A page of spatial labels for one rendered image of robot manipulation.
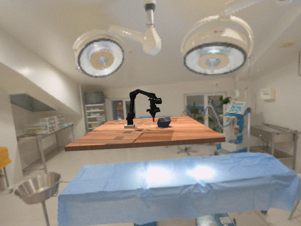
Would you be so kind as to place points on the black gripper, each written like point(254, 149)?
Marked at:
point(153, 110)

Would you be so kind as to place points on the grey sloped panel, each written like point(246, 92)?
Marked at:
point(164, 122)

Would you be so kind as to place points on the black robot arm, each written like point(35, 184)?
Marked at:
point(132, 95)

